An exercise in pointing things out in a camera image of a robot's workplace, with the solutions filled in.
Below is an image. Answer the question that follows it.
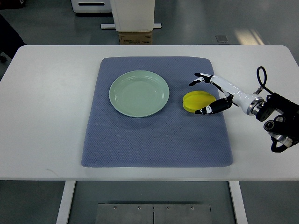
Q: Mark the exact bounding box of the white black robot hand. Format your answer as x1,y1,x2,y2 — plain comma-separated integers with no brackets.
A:
189,73,264,116

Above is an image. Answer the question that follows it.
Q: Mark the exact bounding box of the yellow starfruit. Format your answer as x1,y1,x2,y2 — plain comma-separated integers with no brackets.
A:
183,91,216,113

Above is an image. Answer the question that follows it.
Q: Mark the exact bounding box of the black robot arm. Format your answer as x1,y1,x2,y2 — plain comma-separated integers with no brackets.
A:
253,93,299,153

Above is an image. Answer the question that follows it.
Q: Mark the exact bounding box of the light green plate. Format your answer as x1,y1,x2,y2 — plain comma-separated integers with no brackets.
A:
109,70,170,118

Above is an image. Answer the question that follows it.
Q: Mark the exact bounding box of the metal floor plate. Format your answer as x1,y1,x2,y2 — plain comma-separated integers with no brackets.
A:
95,204,212,224

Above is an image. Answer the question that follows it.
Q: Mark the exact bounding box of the grey floor outlet cover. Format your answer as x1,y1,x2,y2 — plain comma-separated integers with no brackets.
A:
215,35,228,43

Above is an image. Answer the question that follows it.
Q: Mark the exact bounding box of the blue textured mat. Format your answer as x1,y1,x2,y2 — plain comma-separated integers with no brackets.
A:
81,56,233,168

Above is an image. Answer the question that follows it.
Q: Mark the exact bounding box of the right white table leg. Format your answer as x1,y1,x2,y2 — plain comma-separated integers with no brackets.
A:
228,181,248,224

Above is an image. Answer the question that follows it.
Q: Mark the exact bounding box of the white table leg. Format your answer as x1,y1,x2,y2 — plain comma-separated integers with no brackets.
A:
56,181,76,224
228,181,248,224

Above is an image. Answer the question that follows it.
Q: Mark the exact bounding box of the cardboard box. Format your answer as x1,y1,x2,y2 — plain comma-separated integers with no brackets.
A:
119,31,152,45

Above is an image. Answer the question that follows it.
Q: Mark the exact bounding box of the white appliance with slot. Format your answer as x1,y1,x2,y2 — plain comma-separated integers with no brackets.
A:
71,0,112,13

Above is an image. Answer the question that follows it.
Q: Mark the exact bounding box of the left white table leg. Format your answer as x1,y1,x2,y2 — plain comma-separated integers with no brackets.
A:
56,181,76,224

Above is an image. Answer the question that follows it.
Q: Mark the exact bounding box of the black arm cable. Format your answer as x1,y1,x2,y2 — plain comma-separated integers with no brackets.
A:
254,66,278,96

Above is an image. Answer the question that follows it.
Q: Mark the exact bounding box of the white pedestal column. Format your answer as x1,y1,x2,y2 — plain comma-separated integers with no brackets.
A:
101,0,162,32

